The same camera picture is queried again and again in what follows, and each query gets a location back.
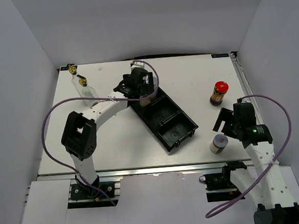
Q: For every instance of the white-label lid spice jar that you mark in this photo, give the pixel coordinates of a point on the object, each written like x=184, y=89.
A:
x=218, y=143

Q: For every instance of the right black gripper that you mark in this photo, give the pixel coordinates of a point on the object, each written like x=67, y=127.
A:
x=224, y=115

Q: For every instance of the glass bottle with dark sauce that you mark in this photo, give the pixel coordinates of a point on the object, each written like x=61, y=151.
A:
x=86, y=91

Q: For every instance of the silver-lid white seasoning bottle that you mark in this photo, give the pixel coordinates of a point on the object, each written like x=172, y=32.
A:
x=144, y=103

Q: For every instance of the red-lid sauce jar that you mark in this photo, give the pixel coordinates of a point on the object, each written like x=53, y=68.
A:
x=219, y=91

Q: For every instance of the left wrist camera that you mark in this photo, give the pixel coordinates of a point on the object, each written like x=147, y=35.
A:
x=137, y=64

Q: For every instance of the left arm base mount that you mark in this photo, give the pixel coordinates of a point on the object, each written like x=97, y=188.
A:
x=86, y=197

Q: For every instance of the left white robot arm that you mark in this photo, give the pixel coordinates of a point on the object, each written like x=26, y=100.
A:
x=80, y=133

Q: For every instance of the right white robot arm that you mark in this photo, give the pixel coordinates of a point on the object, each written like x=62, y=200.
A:
x=269, y=193

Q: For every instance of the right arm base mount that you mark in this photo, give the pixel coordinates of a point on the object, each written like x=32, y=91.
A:
x=219, y=187

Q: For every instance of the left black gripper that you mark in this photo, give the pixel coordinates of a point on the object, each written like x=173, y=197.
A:
x=148, y=88

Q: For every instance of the black three-compartment tray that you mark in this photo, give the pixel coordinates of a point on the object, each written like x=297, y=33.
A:
x=166, y=120

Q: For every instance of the clear glass gold-spout bottle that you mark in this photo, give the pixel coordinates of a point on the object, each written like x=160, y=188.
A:
x=75, y=80

